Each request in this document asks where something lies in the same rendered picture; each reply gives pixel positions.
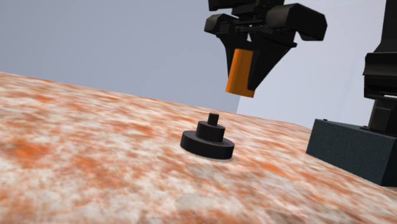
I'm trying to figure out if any orange knob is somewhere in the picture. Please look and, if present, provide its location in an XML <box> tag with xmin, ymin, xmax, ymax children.
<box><xmin>226</xmin><ymin>49</ymin><xmax>255</xmax><ymax>98</ymax></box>

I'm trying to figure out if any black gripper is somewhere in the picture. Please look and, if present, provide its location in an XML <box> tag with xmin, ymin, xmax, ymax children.
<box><xmin>204</xmin><ymin>0</ymin><xmax>327</xmax><ymax>91</ymax></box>

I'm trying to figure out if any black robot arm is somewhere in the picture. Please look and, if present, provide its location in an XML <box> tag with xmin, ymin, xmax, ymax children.
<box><xmin>208</xmin><ymin>0</ymin><xmax>397</xmax><ymax>138</ymax></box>

